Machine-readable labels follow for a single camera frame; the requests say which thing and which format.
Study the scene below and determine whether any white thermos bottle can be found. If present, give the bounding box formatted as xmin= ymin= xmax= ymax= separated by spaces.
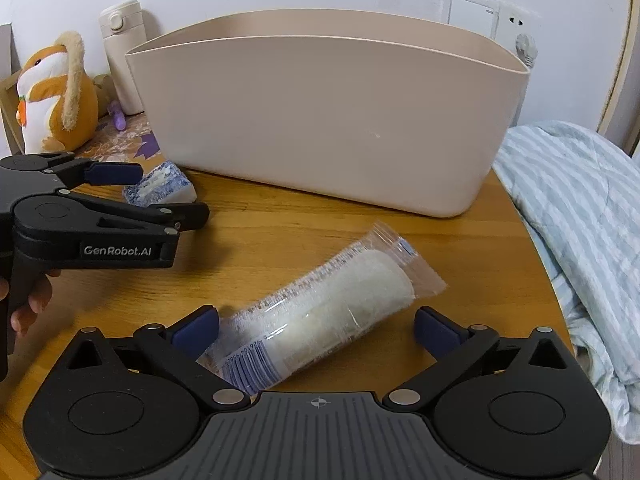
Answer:
xmin=98 ymin=0 xmax=149 ymax=116

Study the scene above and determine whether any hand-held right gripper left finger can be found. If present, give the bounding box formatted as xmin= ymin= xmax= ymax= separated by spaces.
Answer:
xmin=60 ymin=305 xmax=251 ymax=407

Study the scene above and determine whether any beige plush toy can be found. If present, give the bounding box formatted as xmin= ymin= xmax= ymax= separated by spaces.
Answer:
xmin=92 ymin=74 xmax=114 ymax=119

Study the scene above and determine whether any person's left hand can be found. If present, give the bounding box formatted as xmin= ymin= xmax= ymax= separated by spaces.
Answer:
xmin=0 ymin=269 xmax=62 ymax=337

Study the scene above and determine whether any orange white plush toy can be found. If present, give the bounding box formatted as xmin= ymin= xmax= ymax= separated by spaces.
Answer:
xmin=15 ymin=31 xmax=100 ymax=155

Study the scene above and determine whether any white wall socket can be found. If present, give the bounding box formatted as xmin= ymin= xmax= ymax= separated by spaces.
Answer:
xmin=497 ymin=2 xmax=542 ymax=61

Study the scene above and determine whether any white light switch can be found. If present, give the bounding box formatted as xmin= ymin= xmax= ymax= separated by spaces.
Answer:
xmin=446 ymin=0 xmax=501 ymax=41

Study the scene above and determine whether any striped light blue blanket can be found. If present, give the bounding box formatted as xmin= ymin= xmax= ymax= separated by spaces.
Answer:
xmin=492 ymin=120 xmax=640 ymax=447

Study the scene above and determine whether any plastic white roll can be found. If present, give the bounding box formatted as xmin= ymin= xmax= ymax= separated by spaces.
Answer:
xmin=196 ymin=221 xmax=448 ymax=395

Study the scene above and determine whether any blue patterned tissue packet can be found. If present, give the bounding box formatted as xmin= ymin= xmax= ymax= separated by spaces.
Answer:
xmin=122 ymin=161 xmax=199 ymax=207

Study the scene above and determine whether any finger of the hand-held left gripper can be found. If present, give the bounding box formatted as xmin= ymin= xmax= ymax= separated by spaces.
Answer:
xmin=65 ymin=191 xmax=211 ymax=235
xmin=0 ymin=152 xmax=144 ymax=192

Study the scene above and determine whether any white door frame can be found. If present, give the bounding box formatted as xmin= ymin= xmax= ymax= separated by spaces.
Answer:
xmin=597 ymin=0 xmax=640 ymax=157

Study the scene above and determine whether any white power plug cable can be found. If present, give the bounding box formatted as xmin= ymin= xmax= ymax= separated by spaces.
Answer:
xmin=515 ymin=32 xmax=539 ymax=69

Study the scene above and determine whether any floral patterned mat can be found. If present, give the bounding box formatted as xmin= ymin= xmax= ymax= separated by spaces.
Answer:
xmin=75 ymin=110 xmax=167 ymax=164

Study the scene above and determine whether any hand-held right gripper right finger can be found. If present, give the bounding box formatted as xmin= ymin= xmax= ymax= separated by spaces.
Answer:
xmin=382 ymin=306 xmax=576 ymax=407

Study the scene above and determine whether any beige plastic container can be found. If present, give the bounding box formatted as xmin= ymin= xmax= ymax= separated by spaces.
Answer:
xmin=124 ymin=8 xmax=531 ymax=219

